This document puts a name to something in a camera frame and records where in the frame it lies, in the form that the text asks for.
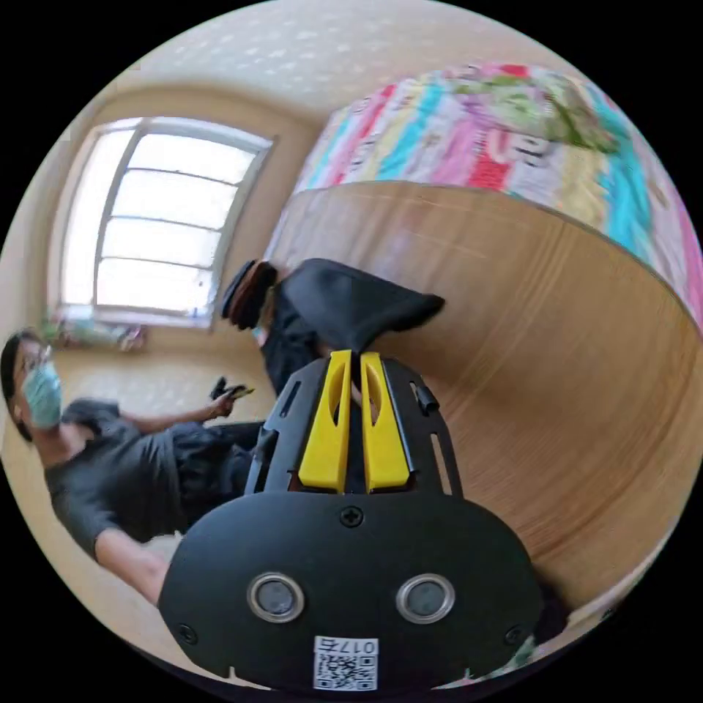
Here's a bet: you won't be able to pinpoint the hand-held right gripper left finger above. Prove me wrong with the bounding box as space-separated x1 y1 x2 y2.
298 349 352 493

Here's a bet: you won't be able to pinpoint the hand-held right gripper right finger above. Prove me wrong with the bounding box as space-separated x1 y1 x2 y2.
360 351 411 494

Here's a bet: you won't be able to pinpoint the black pants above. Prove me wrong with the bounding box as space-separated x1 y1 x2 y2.
258 258 447 398

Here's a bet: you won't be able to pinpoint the person's left forearm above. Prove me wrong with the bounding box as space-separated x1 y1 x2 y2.
131 402 222 436

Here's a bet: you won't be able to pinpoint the person's right forearm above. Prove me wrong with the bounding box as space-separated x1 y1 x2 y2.
93 527 172 608

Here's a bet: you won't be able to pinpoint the person's body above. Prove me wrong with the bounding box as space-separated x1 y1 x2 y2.
0 327 264 561

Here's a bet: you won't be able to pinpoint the bed with woven mat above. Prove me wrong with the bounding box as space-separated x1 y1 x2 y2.
263 62 703 660

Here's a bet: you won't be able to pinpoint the window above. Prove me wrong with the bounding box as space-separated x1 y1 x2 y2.
46 115 277 332

